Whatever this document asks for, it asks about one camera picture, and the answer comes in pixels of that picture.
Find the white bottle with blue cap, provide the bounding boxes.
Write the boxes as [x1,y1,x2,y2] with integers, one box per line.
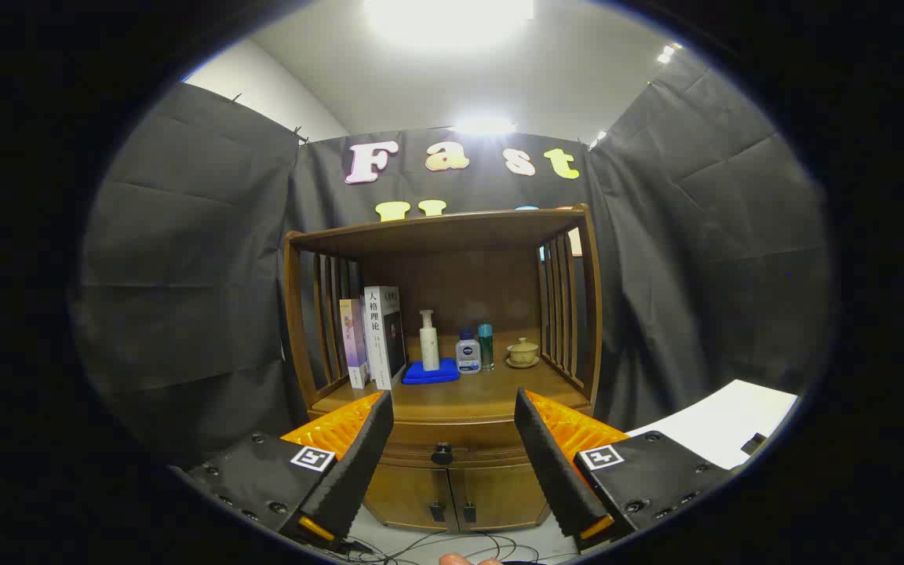
[455,327,483,375]

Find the wooden cabinet countertop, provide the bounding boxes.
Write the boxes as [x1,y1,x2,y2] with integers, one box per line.
[312,337,590,422]

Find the white pump bottle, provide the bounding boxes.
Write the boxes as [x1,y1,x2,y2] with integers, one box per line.
[419,309,441,372]

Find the white table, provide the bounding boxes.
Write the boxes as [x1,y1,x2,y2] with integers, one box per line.
[626,380,800,470]

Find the thick white book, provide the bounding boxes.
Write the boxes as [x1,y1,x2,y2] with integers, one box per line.
[363,286,408,391]

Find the wooden drawer with black knob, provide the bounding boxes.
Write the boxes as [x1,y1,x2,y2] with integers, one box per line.
[380,421,535,469]

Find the purple thin book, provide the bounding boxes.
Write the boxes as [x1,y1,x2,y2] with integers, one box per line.
[339,298,370,390]

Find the wooden cabinet door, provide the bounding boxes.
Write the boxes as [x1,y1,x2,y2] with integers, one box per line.
[449,463,553,531]
[363,463,454,533]

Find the ceiling light panel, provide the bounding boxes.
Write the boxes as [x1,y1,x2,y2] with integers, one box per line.
[364,0,535,44]

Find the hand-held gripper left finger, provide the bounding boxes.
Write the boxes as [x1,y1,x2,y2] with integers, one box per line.
[173,390,395,550]

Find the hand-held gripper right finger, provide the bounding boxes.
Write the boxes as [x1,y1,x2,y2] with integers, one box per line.
[513,388,735,552]

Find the blue folded cloth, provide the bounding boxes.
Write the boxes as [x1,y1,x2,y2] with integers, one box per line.
[402,358,461,385]

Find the black floor cables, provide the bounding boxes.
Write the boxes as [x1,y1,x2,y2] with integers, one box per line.
[334,530,570,565]

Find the wooden cabinet with slatted hutch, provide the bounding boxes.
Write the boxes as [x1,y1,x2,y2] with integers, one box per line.
[283,206,603,534]

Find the beige lidded teacup with saucer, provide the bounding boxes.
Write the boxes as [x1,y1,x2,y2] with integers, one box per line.
[505,337,541,370]

